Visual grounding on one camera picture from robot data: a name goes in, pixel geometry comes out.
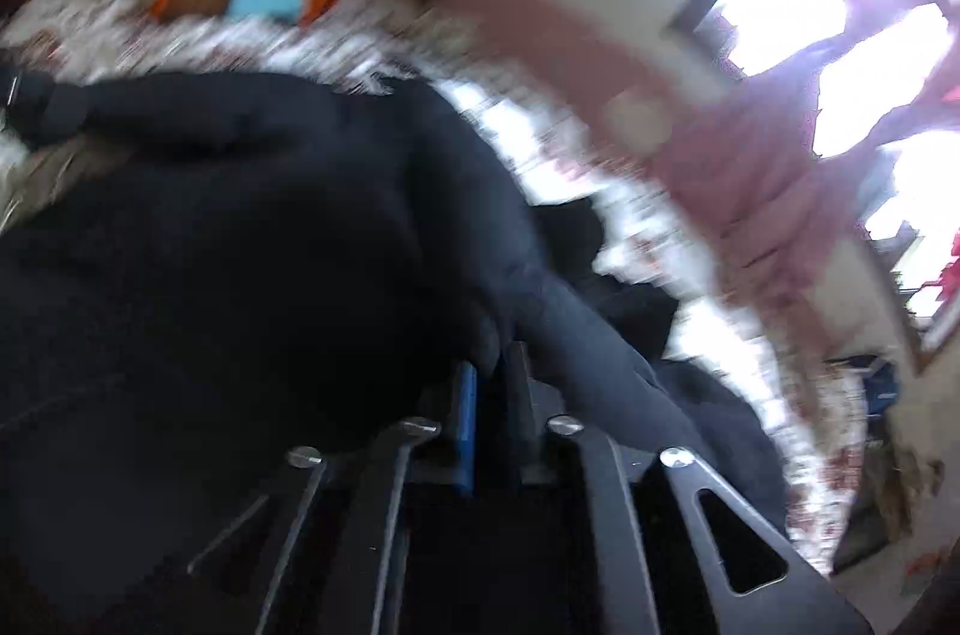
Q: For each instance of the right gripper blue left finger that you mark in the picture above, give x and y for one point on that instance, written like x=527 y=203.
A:
x=461 y=427

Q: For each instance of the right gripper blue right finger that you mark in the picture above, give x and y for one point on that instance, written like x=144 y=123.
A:
x=526 y=419

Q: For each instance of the large black padded jacket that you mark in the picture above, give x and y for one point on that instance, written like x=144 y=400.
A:
x=280 y=264

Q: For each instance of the pink curtain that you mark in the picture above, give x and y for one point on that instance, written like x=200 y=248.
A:
x=734 y=154

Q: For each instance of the dark blue backpack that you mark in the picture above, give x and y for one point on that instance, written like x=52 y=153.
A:
x=881 y=387

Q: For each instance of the floral white red bedspread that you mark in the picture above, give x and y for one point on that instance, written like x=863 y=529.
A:
x=815 y=414

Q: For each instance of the brown framed window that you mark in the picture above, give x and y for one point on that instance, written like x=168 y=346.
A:
x=902 y=49

